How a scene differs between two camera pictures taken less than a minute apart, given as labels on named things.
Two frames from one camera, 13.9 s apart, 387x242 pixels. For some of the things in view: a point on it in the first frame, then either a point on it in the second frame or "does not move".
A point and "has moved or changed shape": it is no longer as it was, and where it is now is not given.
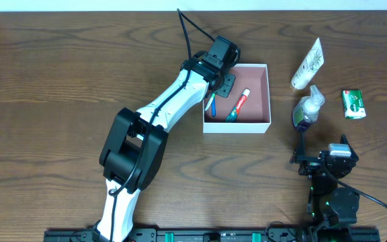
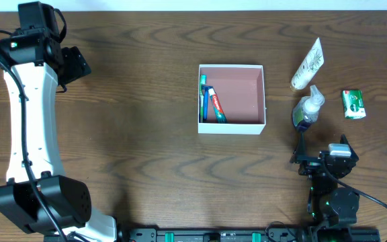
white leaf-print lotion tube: [310, 67] does not move
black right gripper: [316, 160] does not move
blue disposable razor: [213, 105] to [205, 100]
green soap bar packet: [353, 100] does not move
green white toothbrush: [213, 95] has moved or changed shape
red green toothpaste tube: [232, 117] to [218, 111]
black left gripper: [228, 85] to [76, 62]
